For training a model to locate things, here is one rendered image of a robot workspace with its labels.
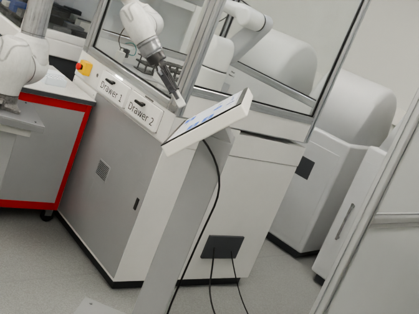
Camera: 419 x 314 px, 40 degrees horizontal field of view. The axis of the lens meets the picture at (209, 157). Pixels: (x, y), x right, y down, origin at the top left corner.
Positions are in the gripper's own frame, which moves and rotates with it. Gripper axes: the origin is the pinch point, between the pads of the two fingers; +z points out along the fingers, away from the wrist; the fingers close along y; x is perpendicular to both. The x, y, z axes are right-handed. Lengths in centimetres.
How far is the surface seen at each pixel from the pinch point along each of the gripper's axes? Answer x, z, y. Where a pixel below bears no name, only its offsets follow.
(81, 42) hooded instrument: 67, -56, 132
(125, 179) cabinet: 52, 23, 39
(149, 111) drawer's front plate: 23.4, 0.1, 36.7
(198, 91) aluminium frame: -2.5, 2.5, 31.6
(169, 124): 15.5, 9.3, 27.1
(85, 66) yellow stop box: 56, -37, 83
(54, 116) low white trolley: 75, -21, 57
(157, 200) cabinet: 40, 39, 31
